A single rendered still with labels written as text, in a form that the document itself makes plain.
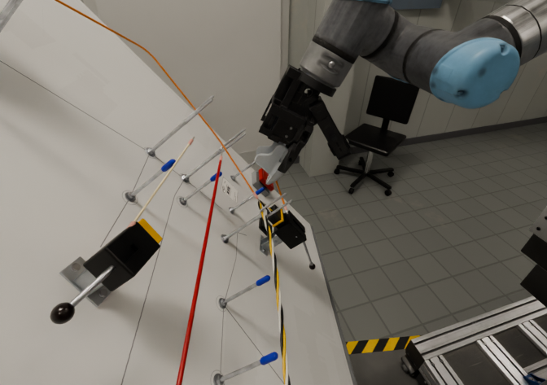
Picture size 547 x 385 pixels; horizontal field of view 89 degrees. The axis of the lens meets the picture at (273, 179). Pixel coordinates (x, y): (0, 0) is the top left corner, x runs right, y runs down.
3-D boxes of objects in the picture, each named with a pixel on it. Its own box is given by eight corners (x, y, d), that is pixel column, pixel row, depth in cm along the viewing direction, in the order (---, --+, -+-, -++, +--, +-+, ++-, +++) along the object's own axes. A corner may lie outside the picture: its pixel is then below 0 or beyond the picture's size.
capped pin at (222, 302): (216, 298, 39) (264, 271, 37) (224, 297, 40) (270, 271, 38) (220, 309, 39) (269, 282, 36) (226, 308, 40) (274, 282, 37)
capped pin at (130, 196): (135, 195, 38) (179, 159, 35) (134, 203, 37) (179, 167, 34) (125, 190, 37) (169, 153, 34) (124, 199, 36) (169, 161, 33)
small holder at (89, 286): (-9, 325, 20) (46, 282, 17) (86, 251, 28) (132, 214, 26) (42, 367, 21) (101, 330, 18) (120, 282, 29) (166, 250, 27)
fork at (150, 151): (147, 146, 46) (209, 90, 41) (156, 153, 47) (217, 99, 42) (143, 151, 44) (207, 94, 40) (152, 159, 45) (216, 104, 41)
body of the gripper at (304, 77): (259, 122, 53) (289, 61, 48) (298, 142, 55) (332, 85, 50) (256, 136, 46) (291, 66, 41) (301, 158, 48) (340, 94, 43)
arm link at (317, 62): (347, 62, 48) (359, 67, 41) (332, 86, 50) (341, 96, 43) (308, 39, 46) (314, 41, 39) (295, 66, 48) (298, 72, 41)
